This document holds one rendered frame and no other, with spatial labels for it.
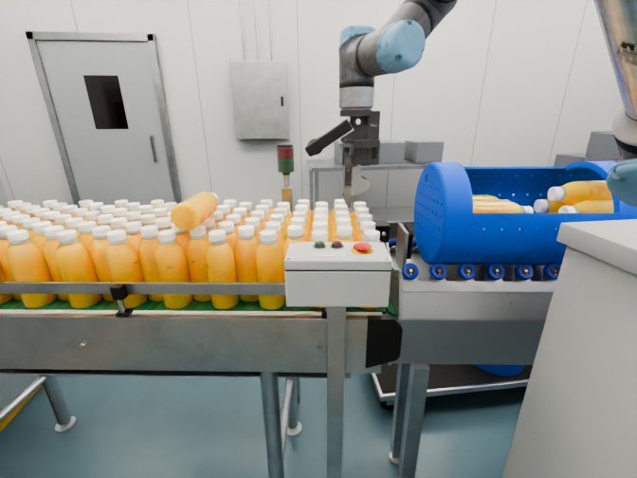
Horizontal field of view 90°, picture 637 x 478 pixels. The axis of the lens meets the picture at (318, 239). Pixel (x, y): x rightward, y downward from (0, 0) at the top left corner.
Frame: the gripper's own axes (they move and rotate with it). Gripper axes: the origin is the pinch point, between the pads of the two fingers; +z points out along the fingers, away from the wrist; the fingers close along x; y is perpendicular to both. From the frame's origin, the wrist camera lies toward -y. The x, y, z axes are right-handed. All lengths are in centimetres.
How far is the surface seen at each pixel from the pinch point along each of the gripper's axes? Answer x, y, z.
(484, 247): -1.4, 34.5, 12.1
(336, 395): -18.9, -2.7, 42.0
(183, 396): 50, -80, 116
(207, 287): -8.7, -33.4, 19.2
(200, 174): 320, -162, 42
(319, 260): -21.6, -5.8, 6.3
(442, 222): -0.4, 23.7, 5.9
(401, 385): 17, 22, 74
